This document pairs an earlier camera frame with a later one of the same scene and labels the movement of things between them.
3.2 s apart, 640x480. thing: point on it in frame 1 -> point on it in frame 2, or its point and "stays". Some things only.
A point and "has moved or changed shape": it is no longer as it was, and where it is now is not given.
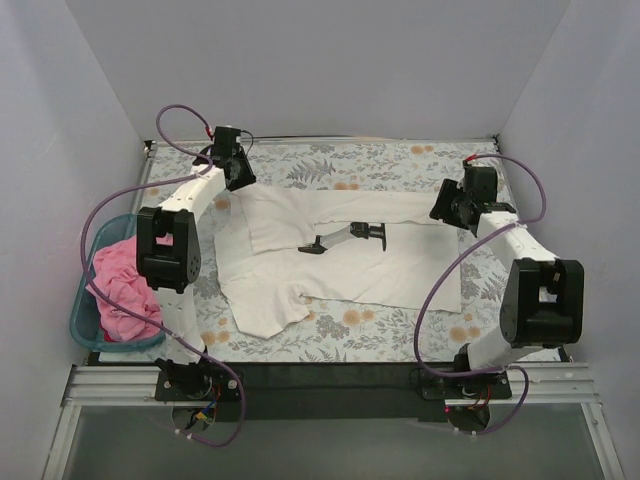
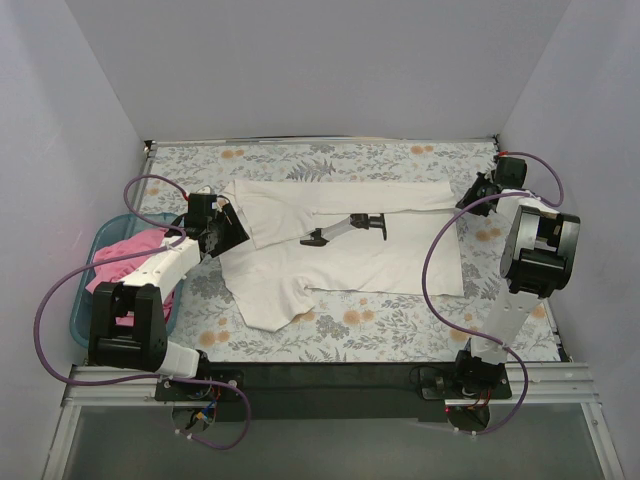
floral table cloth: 339,333 stays
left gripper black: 242,173 -> 226,226
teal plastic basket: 86,321 stays
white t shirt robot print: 277,247 has moved or changed shape
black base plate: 330,391 stays
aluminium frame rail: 135,385 stays
